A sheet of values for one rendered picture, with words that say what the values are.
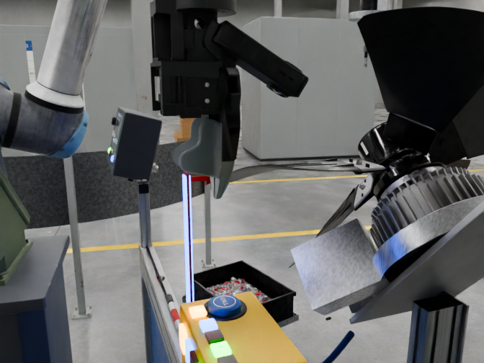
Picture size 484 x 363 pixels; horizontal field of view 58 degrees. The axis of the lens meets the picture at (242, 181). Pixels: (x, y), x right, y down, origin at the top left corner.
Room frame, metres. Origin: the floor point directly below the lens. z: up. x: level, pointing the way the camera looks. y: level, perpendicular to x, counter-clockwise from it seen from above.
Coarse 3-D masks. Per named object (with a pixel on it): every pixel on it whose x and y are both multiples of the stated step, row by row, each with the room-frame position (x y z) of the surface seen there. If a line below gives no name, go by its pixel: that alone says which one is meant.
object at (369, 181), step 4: (368, 176) 0.95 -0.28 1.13; (368, 180) 0.93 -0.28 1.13; (372, 180) 0.90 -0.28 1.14; (364, 184) 0.93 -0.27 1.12; (368, 184) 0.91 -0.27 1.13; (372, 184) 0.88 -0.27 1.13; (364, 188) 0.91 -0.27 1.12; (368, 188) 0.89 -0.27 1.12; (360, 192) 0.92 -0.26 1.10; (364, 192) 0.89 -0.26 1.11; (368, 192) 0.87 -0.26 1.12; (356, 196) 0.93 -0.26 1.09; (360, 196) 0.91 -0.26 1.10; (364, 196) 0.88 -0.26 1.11; (356, 200) 0.92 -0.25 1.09; (360, 200) 0.88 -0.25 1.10; (356, 204) 0.89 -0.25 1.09
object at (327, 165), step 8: (328, 160) 0.85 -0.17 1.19; (336, 160) 0.85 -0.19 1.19; (248, 168) 0.71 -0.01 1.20; (256, 168) 0.70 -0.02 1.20; (264, 168) 0.70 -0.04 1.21; (272, 168) 0.69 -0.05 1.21; (280, 168) 0.69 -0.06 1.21; (288, 168) 0.70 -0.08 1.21; (296, 168) 0.70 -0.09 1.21; (304, 168) 0.72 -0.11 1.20; (312, 168) 0.74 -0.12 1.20; (320, 168) 0.75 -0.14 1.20; (328, 168) 0.76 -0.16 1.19; (336, 168) 0.77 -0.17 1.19; (344, 168) 0.78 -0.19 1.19; (352, 168) 0.78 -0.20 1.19; (232, 176) 0.82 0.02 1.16; (240, 176) 0.84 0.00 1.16
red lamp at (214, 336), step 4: (208, 332) 0.42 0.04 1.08; (212, 332) 0.42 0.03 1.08; (216, 332) 0.42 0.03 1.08; (220, 332) 0.42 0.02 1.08; (208, 336) 0.42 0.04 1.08; (212, 336) 0.42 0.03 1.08; (216, 336) 0.42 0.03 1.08; (220, 336) 0.42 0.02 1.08; (208, 340) 0.41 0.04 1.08; (212, 340) 0.41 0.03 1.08; (216, 340) 0.41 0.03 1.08; (220, 340) 0.41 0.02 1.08
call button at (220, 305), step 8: (216, 296) 0.50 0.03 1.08; (224, 296) 0.50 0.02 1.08; (232, 296) 0.50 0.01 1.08; (208, 304) 0.48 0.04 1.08; (216, 304) 0.48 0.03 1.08; (224, 304) 0.48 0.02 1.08; (232, 304) 0.48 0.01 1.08; (240, 304) 0.48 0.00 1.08; (216, 312) 0.47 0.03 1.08; (224, 312) 0.46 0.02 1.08; (232, 312) 0.47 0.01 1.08
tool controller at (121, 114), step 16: (128, 112) 1.25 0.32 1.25; (144, 112) 1.50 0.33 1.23; (128, 128) 1.25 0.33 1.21; (144, 128) 1.26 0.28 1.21; (160, 128) 1.28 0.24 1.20; (128, 144) 1.25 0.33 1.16; (144, 144) 1.26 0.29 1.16; (128, 160) 1.24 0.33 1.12; (144, 160) 1.26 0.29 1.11; (128, 176) 1.24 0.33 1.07; (144, 176) 1.26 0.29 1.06
